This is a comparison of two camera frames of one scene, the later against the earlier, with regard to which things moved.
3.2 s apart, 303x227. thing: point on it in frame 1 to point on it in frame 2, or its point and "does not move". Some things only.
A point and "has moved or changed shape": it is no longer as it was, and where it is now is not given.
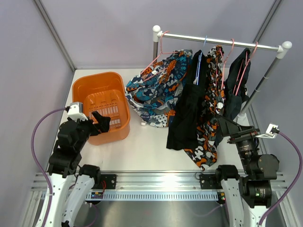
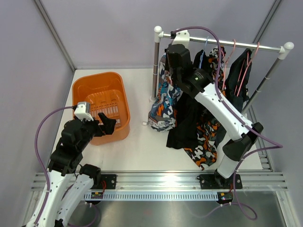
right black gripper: [238, 133] to [167, 60]
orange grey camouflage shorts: [205, 154] does not move
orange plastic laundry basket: [108, 94] does not move
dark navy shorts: [235, 91] does not move
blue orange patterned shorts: [153, 92] has moved or changed shape
